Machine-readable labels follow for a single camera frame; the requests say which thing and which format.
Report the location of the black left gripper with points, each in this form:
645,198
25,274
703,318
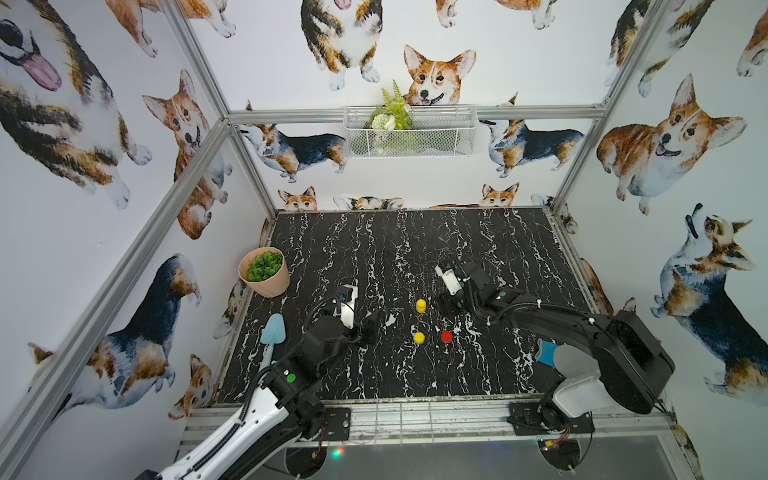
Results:
365,321

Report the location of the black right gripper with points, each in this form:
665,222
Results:
448,301

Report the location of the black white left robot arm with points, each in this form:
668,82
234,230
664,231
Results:
283,406

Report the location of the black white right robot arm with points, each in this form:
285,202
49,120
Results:
632,368

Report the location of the light blue silicone spatula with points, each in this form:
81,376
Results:
274,333

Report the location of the beige paper plant pot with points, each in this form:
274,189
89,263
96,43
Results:
272,287

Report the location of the green moss plant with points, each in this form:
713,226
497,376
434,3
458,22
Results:
264,266

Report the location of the green fern plant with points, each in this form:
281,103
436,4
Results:
393,111

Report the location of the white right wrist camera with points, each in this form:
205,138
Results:
452,282

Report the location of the aluminium front rail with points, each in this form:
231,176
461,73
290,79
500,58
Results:
431,421

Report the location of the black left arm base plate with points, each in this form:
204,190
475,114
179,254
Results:
333,423

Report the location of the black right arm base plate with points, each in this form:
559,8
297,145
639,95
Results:
543,417

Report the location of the white wire mesh basket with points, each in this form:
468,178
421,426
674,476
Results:
412,133

